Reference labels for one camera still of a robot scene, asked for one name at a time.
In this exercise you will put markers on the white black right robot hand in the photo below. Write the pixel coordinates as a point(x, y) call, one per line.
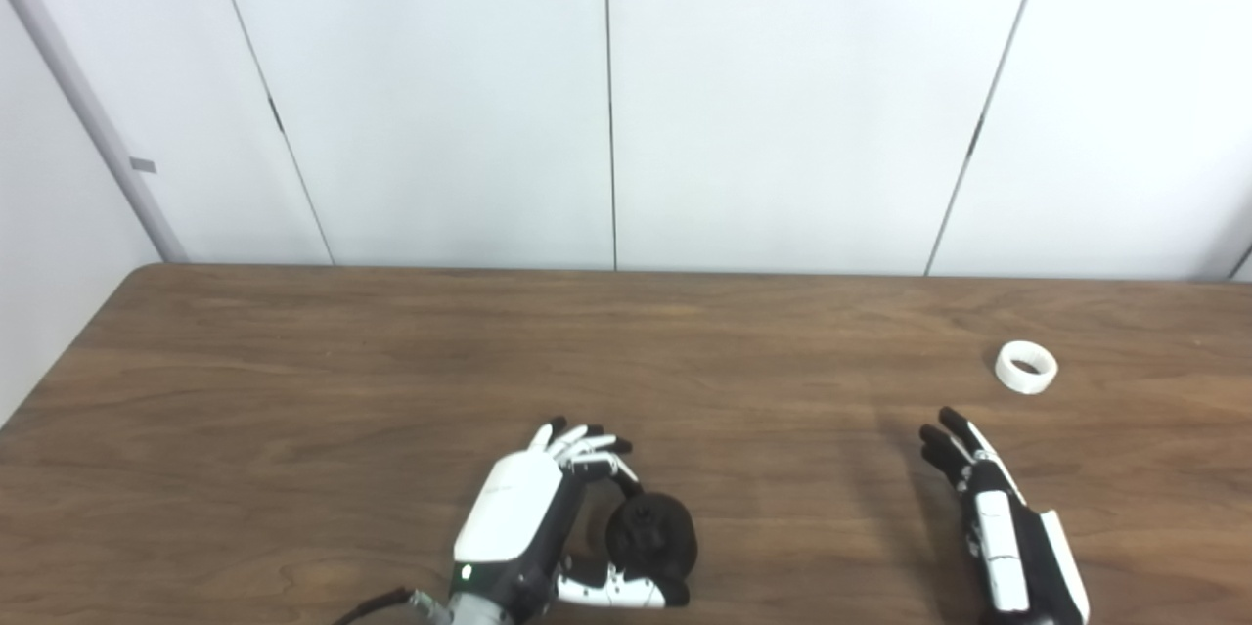
point(1003, 547)

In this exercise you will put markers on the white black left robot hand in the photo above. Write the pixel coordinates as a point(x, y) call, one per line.
point(514, 508)

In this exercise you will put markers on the round black plastic part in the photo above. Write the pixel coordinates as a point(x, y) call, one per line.
point(660, 532)

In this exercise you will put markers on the small grey post bracket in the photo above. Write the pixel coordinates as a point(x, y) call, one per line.
point(143, 164)

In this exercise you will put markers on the grey wall corner post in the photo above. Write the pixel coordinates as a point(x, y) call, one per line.
point(98, 116)

